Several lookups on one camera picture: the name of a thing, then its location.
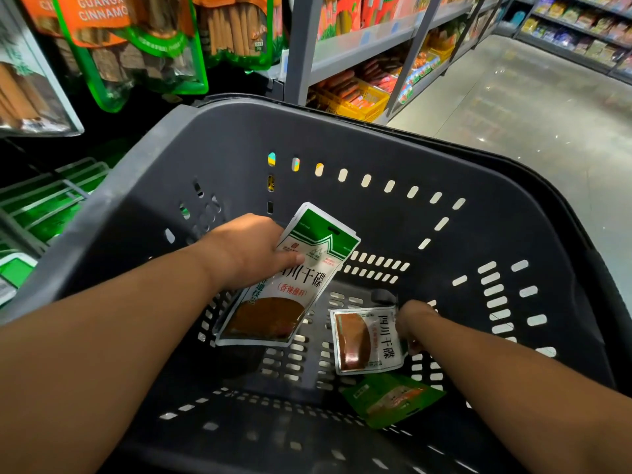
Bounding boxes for green orange Guangxi cinnamon bags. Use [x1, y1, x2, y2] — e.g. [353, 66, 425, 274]
[20, 0, 211, 115]
[192, 0, 290, 73]

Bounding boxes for yellow display trays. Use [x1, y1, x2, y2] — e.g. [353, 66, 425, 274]
[316, 68, 391, 122]

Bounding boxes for row of green white packets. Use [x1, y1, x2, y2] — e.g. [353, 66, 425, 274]
[0, 157, 112, 248]

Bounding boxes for person's left hand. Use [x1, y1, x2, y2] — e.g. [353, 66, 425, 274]
[192, 214, 305, 294]

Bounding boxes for person's right hand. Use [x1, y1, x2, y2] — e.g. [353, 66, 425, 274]
[397, 299, 440, 354]

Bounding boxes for person's right forearm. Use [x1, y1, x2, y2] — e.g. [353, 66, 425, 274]
[405, 311, 632, 474]

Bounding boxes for person's left forearm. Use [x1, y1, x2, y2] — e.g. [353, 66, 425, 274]
[0, 242, 233, 474]

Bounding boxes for green angelica slices packet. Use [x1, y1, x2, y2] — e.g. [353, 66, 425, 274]
[340, 372, 448, 431]

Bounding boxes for row of red orange packets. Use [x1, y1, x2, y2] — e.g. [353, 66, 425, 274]
[318, 0, 426, 40]

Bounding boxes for rows of colourful packaged goods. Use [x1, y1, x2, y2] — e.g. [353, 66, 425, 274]
[518, 0, 632, 75]

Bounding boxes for row of clear green-top packets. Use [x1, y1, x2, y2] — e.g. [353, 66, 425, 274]
[0, 246, 39, 307]

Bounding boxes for gray metal shelving unit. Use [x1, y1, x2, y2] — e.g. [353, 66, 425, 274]
[284, 0, 515, 124]
[494, 0, 632, 87]

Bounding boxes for black shopping basket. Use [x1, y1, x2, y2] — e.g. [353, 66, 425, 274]
[0, 93, 632, 474]

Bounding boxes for clear cinnamon packets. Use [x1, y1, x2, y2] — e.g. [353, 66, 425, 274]
[0, 0, 85, 137]

